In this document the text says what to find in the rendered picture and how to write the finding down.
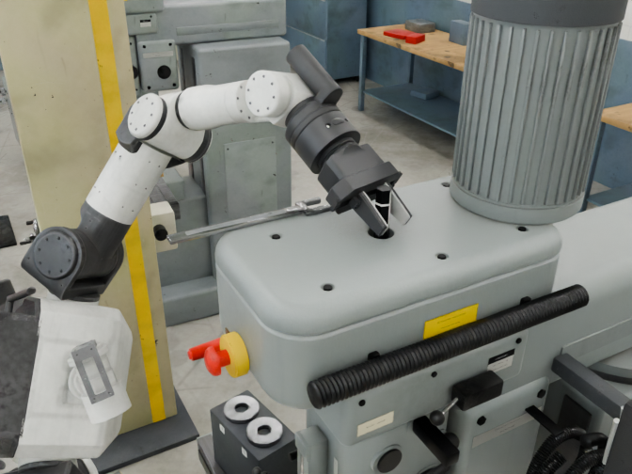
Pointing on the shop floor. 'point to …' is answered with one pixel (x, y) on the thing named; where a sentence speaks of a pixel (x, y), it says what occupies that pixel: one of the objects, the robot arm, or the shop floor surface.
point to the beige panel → (52, 28)
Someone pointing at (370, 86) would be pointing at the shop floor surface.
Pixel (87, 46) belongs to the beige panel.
